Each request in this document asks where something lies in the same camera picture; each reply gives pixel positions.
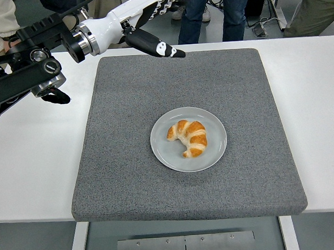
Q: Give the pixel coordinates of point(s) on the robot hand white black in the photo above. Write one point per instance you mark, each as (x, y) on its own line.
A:
(107, 26)

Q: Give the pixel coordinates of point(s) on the golden croissant bread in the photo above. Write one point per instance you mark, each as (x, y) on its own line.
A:
(196, 137)

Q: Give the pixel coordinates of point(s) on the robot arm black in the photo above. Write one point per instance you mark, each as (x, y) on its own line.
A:
(16, 77)

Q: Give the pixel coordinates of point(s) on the pale grey round plate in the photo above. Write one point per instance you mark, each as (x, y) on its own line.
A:
(162, 148)

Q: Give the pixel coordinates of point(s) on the grey metal plate with screws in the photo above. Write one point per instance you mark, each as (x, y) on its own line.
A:
(186, 248)

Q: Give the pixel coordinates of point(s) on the grey felt mat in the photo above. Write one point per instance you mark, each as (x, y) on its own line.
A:
(127, 119)

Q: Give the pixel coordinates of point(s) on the grey power strip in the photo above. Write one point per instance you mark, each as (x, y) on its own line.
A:
(260, 29)

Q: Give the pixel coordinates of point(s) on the black equipment box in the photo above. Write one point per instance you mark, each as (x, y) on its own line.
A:
(258, 0)

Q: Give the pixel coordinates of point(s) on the white desk leg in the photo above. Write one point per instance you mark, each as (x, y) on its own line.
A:
(279, 7)

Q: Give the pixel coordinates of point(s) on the white table leg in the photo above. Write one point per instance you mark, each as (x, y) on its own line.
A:
(78, 246)
(289, 236)

